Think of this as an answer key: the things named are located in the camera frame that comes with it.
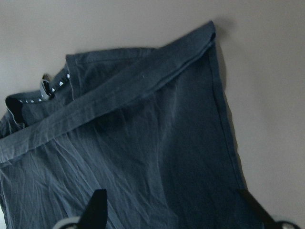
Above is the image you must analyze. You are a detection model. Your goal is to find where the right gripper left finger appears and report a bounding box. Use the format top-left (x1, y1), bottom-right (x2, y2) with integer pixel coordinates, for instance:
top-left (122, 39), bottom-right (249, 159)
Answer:
top-left (77, 189), bottom-right (107, 229)

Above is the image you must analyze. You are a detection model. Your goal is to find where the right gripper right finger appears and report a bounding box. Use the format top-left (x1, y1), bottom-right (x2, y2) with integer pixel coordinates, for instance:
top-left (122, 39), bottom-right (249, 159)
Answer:
top-left (238, 189), bottom-right (278, 229)

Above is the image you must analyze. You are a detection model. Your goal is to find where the black t-shirt with logo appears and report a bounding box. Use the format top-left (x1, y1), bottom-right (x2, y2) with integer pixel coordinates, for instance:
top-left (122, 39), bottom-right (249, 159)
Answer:
top-left (0, 22), bottom-right (263, 229)

